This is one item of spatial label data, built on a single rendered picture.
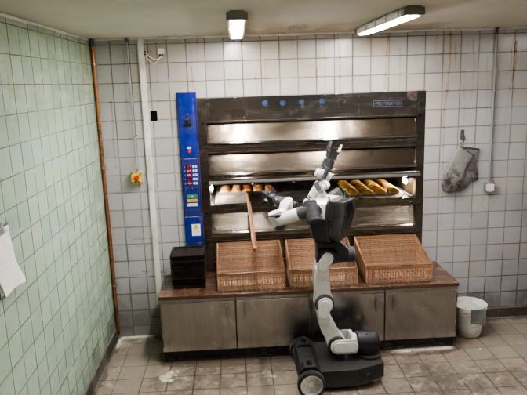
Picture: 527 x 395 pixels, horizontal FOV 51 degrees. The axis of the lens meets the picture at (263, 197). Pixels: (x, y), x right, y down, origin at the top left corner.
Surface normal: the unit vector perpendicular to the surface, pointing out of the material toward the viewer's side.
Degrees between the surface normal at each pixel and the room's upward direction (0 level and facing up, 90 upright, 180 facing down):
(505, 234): 90
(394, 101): 90
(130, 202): 90
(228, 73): 90
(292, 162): 70
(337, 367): 0
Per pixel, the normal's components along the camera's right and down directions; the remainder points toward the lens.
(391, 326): 0.05, 0.21
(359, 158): 0.04, -0.14
